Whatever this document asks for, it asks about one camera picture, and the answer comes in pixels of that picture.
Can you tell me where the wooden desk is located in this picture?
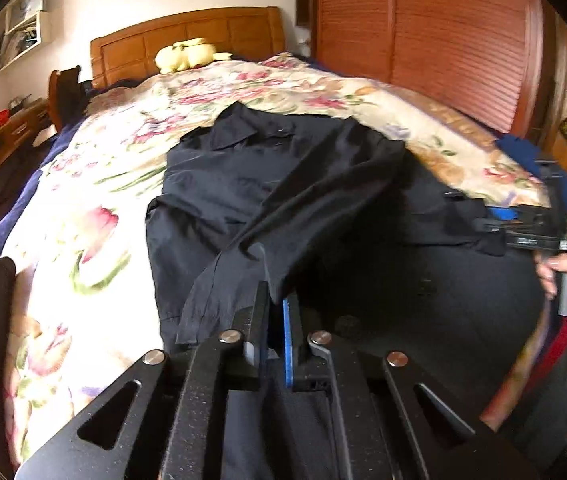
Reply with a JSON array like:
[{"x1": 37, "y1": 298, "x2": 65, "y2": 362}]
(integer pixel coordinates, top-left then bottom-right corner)
[{"x1": 0, "y1": 97, "x2": 52, "y2": 221}]

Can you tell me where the wooden slatted wardrobe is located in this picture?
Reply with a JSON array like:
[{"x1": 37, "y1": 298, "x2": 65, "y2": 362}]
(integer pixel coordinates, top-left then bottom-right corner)
[{"x1": 308, "y1": 0, "x2": 559, "y2": 136}]

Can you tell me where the floral blanket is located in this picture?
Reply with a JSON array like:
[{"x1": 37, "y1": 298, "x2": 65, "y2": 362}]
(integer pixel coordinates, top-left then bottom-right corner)
[{"x1": 1, "y1": 52, "x2": 551, "y2": 466}]

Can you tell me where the yellow plush toy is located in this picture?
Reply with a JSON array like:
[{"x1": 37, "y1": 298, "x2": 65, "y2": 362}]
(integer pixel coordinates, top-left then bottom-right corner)
[{"x1": 155, "y1": 37, "x2": 234, "y2": 75}]

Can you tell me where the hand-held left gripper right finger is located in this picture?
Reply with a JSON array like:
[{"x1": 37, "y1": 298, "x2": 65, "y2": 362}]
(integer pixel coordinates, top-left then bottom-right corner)
[{"x1": 282, "y1": 295, "x2": 540, "y2": 480}]

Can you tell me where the blue cloth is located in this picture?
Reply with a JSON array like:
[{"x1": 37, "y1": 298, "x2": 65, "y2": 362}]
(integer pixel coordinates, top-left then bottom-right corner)
[{"x1": 496, "y1": 132, "x2": 567, "y2": 226}]

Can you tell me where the black double-breasted coat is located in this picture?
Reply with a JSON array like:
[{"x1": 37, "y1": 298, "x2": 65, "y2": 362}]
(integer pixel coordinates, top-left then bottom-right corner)
[{"x1": 144, "y1": 101, "x2": 551, "y2": 411}]

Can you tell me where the wooden bed headboard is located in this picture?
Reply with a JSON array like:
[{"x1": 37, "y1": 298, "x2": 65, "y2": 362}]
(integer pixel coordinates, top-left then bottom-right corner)
[{"x1": 90, "y1": 6, "x2": 287, "y2": 92}]

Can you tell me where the wooden chair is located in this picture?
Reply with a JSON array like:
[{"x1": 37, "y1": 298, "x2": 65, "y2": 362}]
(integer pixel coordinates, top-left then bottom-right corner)
[{"x1": 48, "y1": 65, "x2": 94, "y2": 133}]

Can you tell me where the red bed sheet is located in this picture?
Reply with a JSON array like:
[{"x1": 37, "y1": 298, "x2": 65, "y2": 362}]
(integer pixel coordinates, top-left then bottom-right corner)
[{"x1": 481, "y1": 316, "x2": 567, "y2": 428}]

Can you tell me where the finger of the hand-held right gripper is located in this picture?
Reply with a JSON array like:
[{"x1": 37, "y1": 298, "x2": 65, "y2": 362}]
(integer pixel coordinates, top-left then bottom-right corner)
[
  {"x1": 472, "y1": 217, "x2": 514, "y2": 235},
  {"x1": 483, "y1": 204, "x2": 521, "y2": 221}
]

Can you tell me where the white wall shelf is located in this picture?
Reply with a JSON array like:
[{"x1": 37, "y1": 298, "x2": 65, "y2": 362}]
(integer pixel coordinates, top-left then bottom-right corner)
[{"x1": 0, "y1": 0, "x2": 54, "y2": 78}]

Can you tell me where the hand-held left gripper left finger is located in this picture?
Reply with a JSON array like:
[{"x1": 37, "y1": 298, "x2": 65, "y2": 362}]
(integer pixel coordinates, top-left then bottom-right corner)
[{"x1": 14, "y1": 281, "x2": 270, "y2": 480}]

